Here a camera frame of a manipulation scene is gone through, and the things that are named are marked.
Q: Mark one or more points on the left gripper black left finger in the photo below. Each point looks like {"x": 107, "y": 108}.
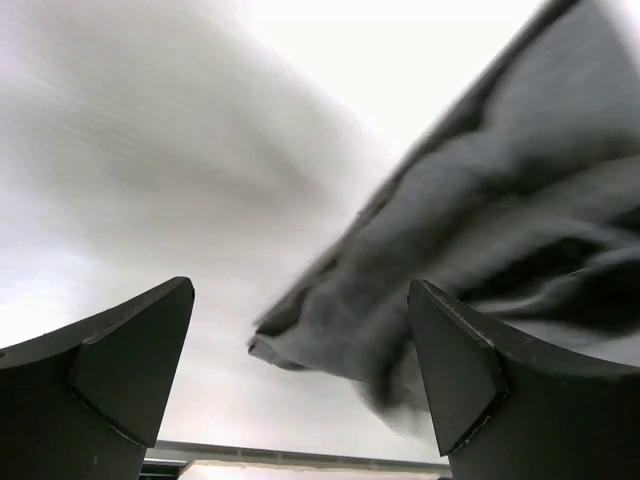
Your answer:
{"x": 86, "y": 401}

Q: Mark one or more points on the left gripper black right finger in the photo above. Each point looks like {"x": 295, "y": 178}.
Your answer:
{"x": 508, "y": 406}

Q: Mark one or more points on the grey shorts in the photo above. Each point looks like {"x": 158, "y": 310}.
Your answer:
{"x": 523, "y": 204}

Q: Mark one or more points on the aluminium front rail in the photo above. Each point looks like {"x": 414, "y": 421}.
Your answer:
{"x": 187, "y": 453}

